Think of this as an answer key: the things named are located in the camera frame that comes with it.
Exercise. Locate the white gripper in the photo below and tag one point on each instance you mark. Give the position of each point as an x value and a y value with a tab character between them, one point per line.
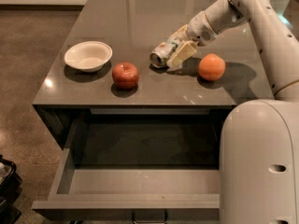
199	27

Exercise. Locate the crushed 7up can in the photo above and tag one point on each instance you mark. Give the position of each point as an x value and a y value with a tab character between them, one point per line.
161	55

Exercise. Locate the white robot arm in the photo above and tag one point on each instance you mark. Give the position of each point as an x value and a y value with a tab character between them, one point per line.
259	154

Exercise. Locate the open grey top drawer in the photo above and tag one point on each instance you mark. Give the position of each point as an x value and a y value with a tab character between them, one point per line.
114	165

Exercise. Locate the orange fruit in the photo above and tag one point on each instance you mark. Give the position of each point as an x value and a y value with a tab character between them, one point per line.
211	67

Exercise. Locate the grey counter cabinet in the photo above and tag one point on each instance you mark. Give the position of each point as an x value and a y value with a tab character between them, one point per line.
133	28

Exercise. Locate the red apple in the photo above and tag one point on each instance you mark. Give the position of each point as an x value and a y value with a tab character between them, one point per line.
125	76

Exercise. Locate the white ceramic bowl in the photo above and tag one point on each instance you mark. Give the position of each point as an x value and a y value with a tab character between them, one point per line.
88	56

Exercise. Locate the black cart at left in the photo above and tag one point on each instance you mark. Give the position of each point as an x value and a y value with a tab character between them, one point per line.
9	192

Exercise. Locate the metal drawer handle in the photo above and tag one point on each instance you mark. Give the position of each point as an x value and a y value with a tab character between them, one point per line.
149	218

